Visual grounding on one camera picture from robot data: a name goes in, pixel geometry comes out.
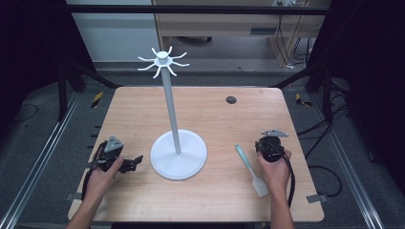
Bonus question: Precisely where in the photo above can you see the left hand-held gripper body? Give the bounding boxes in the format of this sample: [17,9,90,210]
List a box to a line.
[86,135,129,175]

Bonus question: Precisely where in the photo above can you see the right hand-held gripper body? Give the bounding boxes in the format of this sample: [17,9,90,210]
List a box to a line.
[254,128,290,163]

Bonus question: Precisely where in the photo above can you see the teal handled white spatula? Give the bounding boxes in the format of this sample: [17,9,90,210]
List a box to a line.
[234,143,269,198]

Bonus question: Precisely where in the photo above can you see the white hook rack stand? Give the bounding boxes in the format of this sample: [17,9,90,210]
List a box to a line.
[137,46,208,181]

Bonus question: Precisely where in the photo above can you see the person's right hand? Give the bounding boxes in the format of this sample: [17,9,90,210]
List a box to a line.
[256,149,292,199]

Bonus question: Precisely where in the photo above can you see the person's left hand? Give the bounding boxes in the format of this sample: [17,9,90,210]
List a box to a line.
[83,156,125,202]

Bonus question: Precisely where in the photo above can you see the yellow black striped marker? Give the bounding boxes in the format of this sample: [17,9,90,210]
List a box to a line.
[90,92,105,109]
[294,93,313,108]

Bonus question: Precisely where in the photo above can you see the black metal stand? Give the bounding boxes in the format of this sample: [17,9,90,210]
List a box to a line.
[56,59,123,122]
[272,61,336,123]

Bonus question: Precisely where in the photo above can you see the white cabinet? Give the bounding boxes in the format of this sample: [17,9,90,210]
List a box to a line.
[66,0,160,63]

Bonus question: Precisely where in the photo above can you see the light wooden desk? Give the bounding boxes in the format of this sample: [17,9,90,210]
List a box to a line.
[152,0,332,69]

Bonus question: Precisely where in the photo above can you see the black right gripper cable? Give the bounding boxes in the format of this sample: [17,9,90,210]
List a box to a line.
[268,142,296,208]

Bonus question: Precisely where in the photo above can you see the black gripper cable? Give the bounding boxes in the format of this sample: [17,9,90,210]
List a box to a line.
[80,140,109,202]
[268,142,296,208]

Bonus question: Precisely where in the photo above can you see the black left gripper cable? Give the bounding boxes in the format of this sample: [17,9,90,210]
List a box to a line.
[80,140,109,202]

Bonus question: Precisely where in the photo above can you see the black floor cables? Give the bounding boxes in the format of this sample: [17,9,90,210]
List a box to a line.
[296,80,352,198]

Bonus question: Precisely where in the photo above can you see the grey table edge bracket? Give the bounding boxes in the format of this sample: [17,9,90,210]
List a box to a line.
[64,191,84,202]
[306,193,330,204]

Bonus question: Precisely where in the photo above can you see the aluminium floor rail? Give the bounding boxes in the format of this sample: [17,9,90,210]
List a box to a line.
[0,91,81,229]
[309,94,387,229]

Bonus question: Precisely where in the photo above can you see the thin black floor cable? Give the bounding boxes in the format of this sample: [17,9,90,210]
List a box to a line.
[11,102,40,124]

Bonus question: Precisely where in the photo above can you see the cables hanging under desk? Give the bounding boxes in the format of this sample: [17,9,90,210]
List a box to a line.
[274,13,316,71]

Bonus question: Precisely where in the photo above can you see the black frame crossbar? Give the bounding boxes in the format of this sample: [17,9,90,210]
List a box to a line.
[65,4,330,16]

